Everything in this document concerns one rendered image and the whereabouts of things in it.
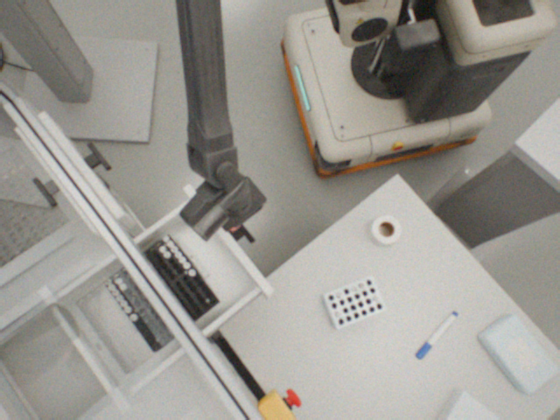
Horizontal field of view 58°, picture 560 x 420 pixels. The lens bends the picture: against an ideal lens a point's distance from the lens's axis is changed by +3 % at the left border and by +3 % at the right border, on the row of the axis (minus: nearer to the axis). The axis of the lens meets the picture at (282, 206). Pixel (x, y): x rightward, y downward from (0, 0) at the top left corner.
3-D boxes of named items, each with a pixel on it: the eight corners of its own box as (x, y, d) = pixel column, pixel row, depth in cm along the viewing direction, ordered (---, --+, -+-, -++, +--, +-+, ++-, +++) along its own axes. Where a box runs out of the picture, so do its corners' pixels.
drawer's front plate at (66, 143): (63, 130, 118) (43, 109, 107) (136, 225, 113) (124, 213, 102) (57, 135, 118) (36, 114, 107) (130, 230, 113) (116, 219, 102)
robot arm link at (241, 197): (256, 185, 85) (232, 163, 85) (227, 213, 83) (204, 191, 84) (257, 195, 91) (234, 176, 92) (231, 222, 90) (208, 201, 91)
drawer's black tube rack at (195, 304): (173, 240, 111) (168, 234, 104) (221, 302, 108) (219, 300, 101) (86, 304, 106) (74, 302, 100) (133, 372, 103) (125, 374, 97)
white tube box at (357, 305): (368, 276, 118) (372, 275, 115) (383, 311, 116) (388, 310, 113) (320, 295, 117) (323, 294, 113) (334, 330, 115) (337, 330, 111)
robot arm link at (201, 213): (231, 159, 78) (203, 142, 84) (178, 211, 76) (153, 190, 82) (263, 204, 87) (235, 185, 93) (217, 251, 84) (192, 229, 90)
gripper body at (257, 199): (206, 208, 97) (201, 198, 90) (248, 178, 99) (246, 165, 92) (227, 234, 96) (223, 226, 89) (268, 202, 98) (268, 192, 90)
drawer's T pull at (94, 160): (93, 143, 109) (90, 140, 108) (113, 169, 108) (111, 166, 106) (78, 152, 108) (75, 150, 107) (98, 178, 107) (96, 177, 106)
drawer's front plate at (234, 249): (195, 196, 115) (188, 182, 105) (273, 295, 110) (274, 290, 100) (189, 200, 115) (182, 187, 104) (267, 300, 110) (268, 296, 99)
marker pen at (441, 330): (451, 310, 117) (454, 310, 116) (457, 315, 117) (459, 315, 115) (414, 354, 114) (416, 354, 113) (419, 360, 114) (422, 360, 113)
